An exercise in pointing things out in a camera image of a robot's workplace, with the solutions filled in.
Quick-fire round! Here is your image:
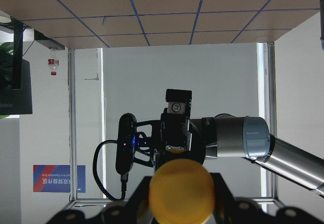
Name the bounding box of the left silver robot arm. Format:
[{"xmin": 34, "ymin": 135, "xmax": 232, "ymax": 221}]
[{"xmin": 155, "ymin": 89, "xmax": 323, "ymax": 196}]

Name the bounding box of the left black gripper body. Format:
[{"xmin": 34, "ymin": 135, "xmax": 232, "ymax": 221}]
[{"xmin": 154, "ymin": 112, "xmax": 206, "ymax": 168}]

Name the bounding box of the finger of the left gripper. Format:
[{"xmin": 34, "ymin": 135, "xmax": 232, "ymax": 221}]
[{"xmin": 165, "ymin": 88, "xmax": 192, "ymax": 123}]

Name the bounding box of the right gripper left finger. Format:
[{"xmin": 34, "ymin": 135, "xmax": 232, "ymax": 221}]
[{"xmin": 101, "ymin": 176, "xmax": 153, "ymax": 223}]

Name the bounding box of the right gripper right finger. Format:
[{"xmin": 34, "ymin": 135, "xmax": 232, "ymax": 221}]
[{"xmin": 211, "ymin": 173, "xmax": 256, "ymax": 223}]

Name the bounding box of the yellow push button switch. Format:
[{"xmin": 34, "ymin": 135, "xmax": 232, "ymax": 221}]
[{"xmin": 148, "ymin": 159, "xmax": 216, "ymax": 223}]

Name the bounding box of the brown paper table cover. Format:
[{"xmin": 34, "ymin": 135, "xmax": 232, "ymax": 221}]
[{"xmin": 1, "ymin": 0, "xmax": 319, "ymax": 49}]

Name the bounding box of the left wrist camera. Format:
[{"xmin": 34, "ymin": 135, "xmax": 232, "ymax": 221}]
[{"xmin": 115, "ymin": 113, "xmax": 137, "ymax": 175}]

